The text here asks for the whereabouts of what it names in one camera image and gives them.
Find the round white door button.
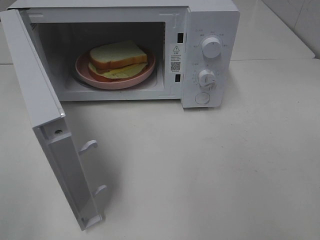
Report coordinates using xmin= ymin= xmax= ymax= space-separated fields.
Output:
xmin=195 ymin=92 xmax=210 ymax=105

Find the white lower timer knob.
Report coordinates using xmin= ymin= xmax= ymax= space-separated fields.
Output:
xmin=198 ymin=69 xmax=216 ymax=88

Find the white upper power knob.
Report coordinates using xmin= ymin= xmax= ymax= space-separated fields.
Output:
xmin=201 ymin=36 xmax=222 ymax=59

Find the toy bread sandwich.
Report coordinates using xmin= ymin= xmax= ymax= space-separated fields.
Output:
xmin=88 ymin=40 xmax=148 ymax=82

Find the white microwave oven body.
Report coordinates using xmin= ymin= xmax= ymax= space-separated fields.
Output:
xmin=6 ymin=0 xmax=240 ymax=108

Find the white microwave door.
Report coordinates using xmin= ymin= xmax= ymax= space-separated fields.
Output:
xmin=0 ymin=9 xmax=106 ymax=230

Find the pink round plate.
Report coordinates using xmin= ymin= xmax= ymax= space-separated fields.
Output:
xmin=75 ymin=48 xmax=156 ymax=90

